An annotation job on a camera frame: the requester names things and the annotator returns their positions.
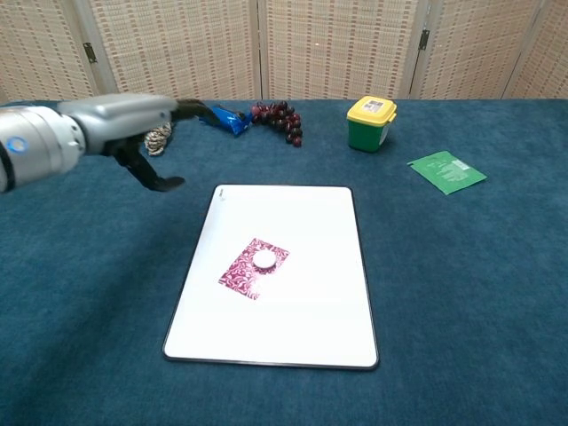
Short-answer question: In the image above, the blue snack packet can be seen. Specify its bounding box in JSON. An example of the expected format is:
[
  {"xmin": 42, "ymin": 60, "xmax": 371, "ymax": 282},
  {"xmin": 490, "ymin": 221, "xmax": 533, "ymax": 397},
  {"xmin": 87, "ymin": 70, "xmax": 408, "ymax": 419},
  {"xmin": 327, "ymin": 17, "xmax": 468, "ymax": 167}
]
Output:
[{"xmin": 200, "ymin": 105, "xmax": 255, "ymax": 138}]

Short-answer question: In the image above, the green container yellow lid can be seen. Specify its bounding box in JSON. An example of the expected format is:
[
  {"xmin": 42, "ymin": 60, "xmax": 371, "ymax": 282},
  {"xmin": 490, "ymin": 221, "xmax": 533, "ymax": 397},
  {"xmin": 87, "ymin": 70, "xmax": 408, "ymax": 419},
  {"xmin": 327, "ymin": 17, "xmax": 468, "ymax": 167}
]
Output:
[{"xmin": 346, "ymin": 95, "xmax": 398, "ymax": 154}]

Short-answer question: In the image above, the blue carpet table cover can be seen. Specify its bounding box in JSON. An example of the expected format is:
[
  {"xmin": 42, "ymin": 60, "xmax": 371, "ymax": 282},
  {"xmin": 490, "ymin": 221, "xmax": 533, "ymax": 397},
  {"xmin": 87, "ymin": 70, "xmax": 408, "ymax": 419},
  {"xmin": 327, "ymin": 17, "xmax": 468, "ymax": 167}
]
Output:
[{"xmin": 0, "ymin": 98, "xmax": 568, "ymax": 426}]

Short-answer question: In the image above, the beige braided rope bundle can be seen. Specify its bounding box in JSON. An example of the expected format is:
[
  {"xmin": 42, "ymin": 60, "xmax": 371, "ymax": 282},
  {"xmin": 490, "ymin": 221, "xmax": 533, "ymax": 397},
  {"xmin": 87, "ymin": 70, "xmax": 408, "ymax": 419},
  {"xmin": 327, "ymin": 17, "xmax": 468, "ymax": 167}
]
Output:
[{"xmin": 143, "ymin": 121, "xmax": 175, "ymax": 157}]

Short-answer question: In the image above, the magenta patterned packet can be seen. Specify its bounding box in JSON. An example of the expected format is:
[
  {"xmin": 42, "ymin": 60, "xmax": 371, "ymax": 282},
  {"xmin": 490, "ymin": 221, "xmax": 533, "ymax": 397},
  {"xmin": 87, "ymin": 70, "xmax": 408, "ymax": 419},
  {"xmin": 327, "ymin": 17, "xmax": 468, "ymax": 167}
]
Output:
[{"xmin": 218, "ymin": 238, "xmax": 291, "ymax": 302}]

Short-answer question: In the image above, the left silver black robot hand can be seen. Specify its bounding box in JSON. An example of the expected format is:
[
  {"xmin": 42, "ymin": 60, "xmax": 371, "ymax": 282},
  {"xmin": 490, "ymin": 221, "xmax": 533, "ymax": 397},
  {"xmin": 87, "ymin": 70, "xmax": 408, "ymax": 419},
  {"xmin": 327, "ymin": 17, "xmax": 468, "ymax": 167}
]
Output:
[{"xmin": 57, "ymin": 93, "xmax": 218, "ymax": 193}]

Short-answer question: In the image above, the small white disc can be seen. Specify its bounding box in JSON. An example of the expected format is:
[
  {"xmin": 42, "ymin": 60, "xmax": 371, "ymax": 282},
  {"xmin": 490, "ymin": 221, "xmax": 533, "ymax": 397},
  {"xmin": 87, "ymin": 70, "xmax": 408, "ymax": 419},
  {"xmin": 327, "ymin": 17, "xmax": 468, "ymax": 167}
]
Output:
[{"xmin": 252, "ymin": 250, "xmax": 279, "ymax": 271}]

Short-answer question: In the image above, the green foil sachet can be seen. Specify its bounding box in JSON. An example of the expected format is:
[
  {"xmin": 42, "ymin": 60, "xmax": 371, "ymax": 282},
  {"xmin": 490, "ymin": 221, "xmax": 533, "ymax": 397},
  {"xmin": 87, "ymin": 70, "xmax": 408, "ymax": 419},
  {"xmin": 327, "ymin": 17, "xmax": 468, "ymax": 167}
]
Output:
[{"xmin": 406, "ymin": 150, "xmax": 488, "ymax": 196}]

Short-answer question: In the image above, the dark red grape bunch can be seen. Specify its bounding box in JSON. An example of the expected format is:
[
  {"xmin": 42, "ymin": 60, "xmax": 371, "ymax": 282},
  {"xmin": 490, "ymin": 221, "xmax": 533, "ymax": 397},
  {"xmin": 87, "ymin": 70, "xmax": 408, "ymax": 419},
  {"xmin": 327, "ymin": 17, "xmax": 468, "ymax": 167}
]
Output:
[{"xmin": 250, "ymin": 100, "xmax": 304, "ymax": 147}]

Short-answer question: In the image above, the woven bamboo folding screen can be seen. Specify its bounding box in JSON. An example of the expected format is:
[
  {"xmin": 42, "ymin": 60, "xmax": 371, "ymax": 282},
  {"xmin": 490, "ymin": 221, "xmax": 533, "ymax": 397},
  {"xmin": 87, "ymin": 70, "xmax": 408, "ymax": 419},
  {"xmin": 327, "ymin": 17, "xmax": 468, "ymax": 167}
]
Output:
[{"xmin": 0, "ymin": 0, "xmax": 568, "ymax": 104}]

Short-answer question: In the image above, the white magnetic board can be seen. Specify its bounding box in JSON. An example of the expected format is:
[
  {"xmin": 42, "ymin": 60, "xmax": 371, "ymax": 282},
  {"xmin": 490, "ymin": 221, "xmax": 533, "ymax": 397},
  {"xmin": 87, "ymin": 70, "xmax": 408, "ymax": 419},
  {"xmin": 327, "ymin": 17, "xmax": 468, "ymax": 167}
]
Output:
[{"xmin": 162, "ymin": 184, "xmax": 381, "ymax": 372}]

